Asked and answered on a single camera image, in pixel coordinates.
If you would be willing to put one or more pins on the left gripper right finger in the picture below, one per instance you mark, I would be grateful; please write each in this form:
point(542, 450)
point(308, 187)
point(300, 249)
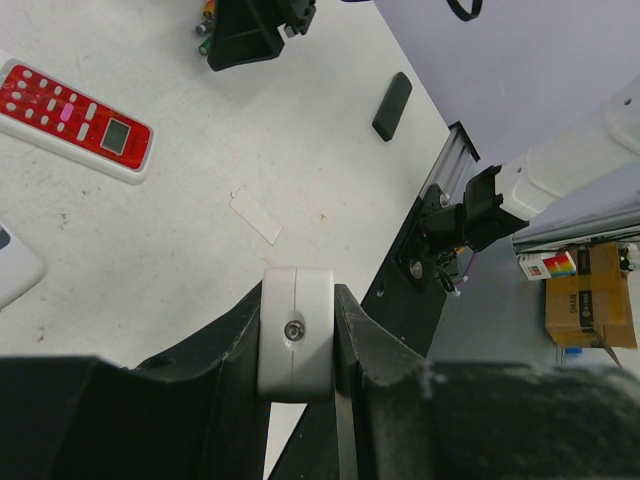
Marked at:
point(400, 416)

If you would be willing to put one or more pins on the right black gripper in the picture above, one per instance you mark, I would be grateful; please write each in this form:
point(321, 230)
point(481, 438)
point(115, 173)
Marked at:
point(246, 31)

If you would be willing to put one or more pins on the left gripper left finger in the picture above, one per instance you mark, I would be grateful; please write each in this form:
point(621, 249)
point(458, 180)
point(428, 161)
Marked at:
point(189, 412)

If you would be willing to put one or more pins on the green battery bottom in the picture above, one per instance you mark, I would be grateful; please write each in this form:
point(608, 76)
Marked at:
point(204, 49)

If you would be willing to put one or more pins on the slim white remote control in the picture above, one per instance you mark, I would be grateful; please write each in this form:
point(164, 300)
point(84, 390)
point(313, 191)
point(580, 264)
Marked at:
point(296, 335)

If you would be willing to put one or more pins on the black remote control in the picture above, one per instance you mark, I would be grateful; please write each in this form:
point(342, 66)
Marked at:
point(391, 108)

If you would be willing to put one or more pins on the white battery cover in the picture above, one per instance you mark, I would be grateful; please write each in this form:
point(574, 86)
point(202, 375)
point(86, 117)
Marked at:
point(255, 215)

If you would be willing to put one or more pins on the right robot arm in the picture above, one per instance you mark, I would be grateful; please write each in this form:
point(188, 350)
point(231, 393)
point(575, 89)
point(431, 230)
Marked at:
point(497, 202)

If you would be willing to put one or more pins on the red white remote control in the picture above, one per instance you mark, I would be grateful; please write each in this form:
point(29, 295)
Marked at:
point(51, 115)

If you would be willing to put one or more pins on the grey white remote control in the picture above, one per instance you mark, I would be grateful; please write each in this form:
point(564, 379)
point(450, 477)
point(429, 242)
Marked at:
point(21, 267)

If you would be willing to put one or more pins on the black silver battery bottom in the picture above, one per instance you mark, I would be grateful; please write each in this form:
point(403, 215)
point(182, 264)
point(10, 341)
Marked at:
point(204, 28)

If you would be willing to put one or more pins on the orange battery middle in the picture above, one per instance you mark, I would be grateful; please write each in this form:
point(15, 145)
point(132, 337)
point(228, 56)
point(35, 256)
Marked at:
point(209, 8)

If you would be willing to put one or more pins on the small colourful box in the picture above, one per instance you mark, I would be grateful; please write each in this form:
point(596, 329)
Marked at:
point(543, 266)

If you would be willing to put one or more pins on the cardboard box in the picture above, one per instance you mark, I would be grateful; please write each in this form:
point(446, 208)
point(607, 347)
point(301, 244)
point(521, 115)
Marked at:
point(591, 308)

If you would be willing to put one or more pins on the aluminium frame rail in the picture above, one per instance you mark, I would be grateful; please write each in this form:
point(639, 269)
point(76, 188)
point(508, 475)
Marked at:
point(456, 162)

